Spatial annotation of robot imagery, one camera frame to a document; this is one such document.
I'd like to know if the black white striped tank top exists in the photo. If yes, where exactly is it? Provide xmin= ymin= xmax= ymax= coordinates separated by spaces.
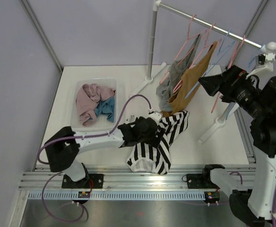
xmin=127 ymin=110 xmax=189 ymax=175

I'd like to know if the white plastic basket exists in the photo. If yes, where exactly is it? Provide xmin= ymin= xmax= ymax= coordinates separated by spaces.
xmin=69 ymin=78 xmax=120 ymax=131

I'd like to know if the white slotted cable duct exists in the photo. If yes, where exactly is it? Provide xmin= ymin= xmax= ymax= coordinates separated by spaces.
xmin=28 ymin=190 xmax=205 ymax=201

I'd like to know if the aluminium mounting rail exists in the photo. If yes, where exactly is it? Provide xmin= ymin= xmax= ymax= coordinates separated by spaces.
xmin=18 ymin=165 xmax=204 ymax=191

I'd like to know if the mustard brown tank top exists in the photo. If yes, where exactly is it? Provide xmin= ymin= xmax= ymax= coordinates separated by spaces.
xmin=161 ymin=41 xmax=218 ymax=117

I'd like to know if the mauve pink tank top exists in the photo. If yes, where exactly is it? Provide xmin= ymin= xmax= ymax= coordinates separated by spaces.
xmin=75 ymin=84 xmax=116 ymax=127

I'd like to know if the grey tank top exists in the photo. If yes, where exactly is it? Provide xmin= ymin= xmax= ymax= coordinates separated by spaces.
xmin=156 ymin=34 xmax=202 ymax=112

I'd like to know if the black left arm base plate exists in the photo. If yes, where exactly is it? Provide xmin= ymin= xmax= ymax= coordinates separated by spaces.
xmin=62 ymin=174 xmax=104 ymax=189

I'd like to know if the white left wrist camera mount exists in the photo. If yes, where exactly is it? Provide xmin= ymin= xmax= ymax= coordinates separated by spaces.
xmin=148 ymin=108 xmax=162 ymax=122

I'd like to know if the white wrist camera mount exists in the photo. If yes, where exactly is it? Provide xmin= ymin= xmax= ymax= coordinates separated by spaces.
xmin=148 ymin=108 xmax=162 ymax=122
xmin=246 ymin=53 xmax=276 ymax=79

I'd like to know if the pink hanger under grey top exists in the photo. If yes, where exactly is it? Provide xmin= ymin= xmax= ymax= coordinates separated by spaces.
xmin=159 ymin=13 xmax=207 ymax=86

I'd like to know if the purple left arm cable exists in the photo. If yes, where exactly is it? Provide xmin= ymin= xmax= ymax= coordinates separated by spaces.
xmin=37 ymin=94 xmax=154 ymax=223

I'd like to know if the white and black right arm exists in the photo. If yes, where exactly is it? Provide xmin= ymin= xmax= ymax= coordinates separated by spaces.
xmin=198 ymin=66 xmax=276 ymax=227

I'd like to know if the grey metal clothes rack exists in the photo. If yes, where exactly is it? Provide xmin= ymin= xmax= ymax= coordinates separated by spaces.
xmin=129 ymin=0 xmax=276 ymax=144

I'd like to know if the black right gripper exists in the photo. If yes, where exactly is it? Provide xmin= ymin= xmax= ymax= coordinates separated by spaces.
xmin=199 ymin=65 xmax=270 ymax=120

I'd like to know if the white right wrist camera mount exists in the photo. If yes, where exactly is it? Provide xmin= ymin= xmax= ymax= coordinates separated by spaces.
xmin=246 ymin=53 xmax=276 ymax=79

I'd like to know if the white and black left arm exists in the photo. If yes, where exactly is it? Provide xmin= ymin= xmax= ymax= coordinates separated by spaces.
xmin=44 ymin=117 xmax=165 ymax=189

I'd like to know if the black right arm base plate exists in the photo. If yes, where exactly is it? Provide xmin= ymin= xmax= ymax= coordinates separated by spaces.
xmin=182 ymin=174 xmax=217 ymax=189

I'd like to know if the teal blue tank top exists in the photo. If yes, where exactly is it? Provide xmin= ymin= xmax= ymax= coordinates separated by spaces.
xmin=95 ymin=96 xmax=115 ymax=122

